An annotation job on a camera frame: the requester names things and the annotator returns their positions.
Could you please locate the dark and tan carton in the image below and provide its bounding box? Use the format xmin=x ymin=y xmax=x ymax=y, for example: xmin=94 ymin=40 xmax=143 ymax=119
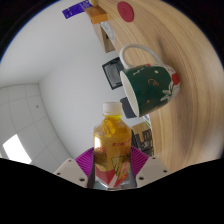
xmin=130 ymin=121 xmax=155 ymax=158

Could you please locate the green patterned mug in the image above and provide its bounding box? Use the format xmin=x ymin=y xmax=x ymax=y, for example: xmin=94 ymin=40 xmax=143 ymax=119
xmin=119 ymin=43 xmax=181 ymax=118

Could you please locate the purple standing card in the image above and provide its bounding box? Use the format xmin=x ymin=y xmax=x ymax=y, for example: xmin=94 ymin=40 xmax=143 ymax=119
xmin=61 ymin=0 xmax=94 ymax=20

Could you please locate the orange-brown box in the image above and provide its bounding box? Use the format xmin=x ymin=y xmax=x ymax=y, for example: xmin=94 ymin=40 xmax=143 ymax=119
xmin=83 ymin=5 xmax=109 ymax=25

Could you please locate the printed white brochure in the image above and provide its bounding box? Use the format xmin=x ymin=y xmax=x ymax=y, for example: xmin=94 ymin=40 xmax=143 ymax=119
xmin=143 ymin=113 xmax=153 ymax=130

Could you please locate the grey padded office chair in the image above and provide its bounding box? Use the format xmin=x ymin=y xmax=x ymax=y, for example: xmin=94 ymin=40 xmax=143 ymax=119
xmin=119 ymin=96 xmax=138 ymax=119

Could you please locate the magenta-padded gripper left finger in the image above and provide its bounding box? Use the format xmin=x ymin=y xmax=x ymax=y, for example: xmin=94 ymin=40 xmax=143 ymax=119
xmin=53 ymin=147 xmax=96 ymax=188

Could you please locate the wooden side desk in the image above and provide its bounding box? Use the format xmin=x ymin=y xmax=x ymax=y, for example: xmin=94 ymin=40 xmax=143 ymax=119
xmin=92 ymin=21 xmax=117 ymax=54

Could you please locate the black mesh office chair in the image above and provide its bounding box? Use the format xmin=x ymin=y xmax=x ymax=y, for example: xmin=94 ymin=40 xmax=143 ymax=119
xmin=101 ymin=56 xmax=126 ymax=91

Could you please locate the yellow-labelled drink bottle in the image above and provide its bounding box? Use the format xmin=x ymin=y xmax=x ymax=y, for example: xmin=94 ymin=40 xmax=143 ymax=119
xmin=92 ymin=101 xmax=133 ymax=190

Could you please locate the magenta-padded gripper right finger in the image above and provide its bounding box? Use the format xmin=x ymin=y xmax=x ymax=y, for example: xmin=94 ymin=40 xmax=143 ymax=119
xmin=129 ymin=145 xmax=171 ymax=188

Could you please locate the large ceiling light panel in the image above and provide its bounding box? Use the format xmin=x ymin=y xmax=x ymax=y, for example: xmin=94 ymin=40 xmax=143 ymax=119
xmin=2 ymin=133 xmax=33 ymax=165

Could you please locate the white printed paper sheet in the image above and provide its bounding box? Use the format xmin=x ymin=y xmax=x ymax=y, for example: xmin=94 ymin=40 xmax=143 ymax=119
xmin=100 ymin=20 xmax=117 ymax=43

